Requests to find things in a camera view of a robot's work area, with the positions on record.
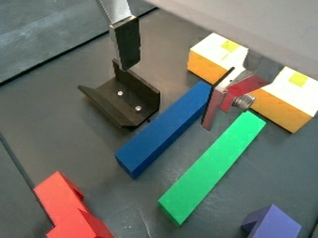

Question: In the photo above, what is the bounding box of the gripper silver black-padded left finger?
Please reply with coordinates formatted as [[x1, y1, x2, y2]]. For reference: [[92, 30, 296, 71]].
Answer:
[[96, 0, 140, 71]]

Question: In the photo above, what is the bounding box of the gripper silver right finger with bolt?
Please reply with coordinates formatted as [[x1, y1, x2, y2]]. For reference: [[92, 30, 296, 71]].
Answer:
[[201, 67, 256, 130]]

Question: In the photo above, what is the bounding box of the long green block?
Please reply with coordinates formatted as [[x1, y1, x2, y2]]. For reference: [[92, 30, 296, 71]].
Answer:
[[157, 112, 265, 226]]

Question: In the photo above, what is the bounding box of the orange white block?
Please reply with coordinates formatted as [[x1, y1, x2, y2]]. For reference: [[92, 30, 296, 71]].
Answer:
[[187, 33, 247, 85], [252, 67, 318, 133]]

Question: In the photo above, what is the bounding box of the long blue block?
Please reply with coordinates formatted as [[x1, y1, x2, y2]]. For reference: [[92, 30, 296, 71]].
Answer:
[[115, 82, 211, 179]]

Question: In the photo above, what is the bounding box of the purple block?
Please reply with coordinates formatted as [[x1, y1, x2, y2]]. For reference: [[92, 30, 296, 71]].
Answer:
[[240, 205, 302, 238]]

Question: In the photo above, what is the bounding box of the red stepped block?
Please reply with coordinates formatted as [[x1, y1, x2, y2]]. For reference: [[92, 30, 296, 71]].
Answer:
[[33, 172, 115, 238]]

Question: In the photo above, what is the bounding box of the black angle bracket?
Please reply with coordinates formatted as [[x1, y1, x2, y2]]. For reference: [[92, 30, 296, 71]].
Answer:
[[78, 59, 160, 130]]

